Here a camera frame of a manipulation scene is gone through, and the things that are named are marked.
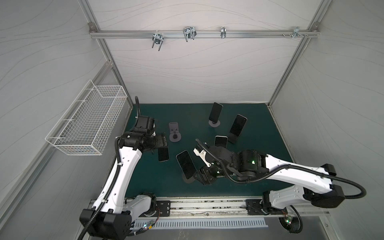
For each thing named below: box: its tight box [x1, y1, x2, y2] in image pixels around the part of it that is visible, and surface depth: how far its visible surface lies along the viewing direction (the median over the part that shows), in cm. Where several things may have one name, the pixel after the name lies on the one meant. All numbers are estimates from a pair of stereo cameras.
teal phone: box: [176, 150, 197, 179], surface depth 78 cm
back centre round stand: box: [208, 119, 221, 128], surface depth 109 cm
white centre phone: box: [214, 135, 229, 149], surface depth 84 cm
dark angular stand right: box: [227, 132, 238, 145], surface depth 102 cm
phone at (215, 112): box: [209, 102, 224, 123], surface depth 102 cm
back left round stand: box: [168, 121, 182, 143], surface depth 100 cm
